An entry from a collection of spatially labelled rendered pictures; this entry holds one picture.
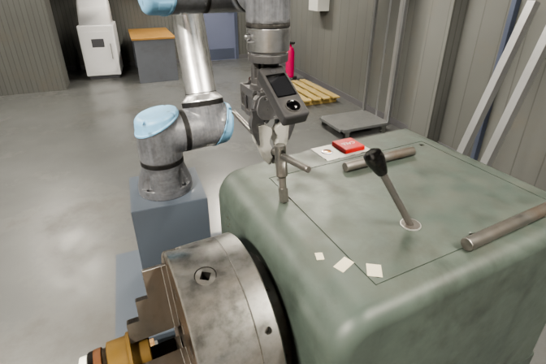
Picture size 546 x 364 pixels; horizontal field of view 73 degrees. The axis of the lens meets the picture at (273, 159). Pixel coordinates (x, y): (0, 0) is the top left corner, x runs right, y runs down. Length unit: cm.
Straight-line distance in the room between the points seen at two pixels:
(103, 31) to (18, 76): 151
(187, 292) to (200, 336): 6
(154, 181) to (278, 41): 56
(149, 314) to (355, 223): 38
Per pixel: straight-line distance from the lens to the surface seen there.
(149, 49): 674
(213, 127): 102
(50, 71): 688
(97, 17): 732
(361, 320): 53
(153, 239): 108
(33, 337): 241
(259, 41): 64
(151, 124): 97
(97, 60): 733
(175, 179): 104
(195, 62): 103
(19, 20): 682
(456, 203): 80
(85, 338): 229
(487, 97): 327
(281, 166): 68
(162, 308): 69
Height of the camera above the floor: 165
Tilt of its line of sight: 26 degrees down
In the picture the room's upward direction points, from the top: straight up
